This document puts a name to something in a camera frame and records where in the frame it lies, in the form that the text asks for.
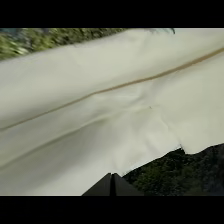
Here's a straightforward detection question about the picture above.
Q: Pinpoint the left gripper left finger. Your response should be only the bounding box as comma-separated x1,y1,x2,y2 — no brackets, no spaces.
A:
82,172,114,197

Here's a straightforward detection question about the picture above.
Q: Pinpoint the cream shirt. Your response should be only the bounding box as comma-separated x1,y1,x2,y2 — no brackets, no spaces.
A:
0,27,224,197

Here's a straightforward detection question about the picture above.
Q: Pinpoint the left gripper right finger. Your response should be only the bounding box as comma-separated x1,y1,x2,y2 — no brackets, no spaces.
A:
112,172,145,197

